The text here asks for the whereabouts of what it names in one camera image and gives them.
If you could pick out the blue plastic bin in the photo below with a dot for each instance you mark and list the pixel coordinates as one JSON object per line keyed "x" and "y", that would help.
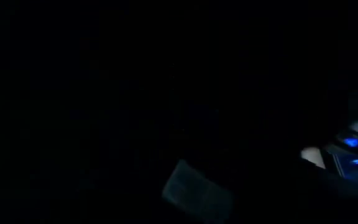
{"x": 356, "y": 172}

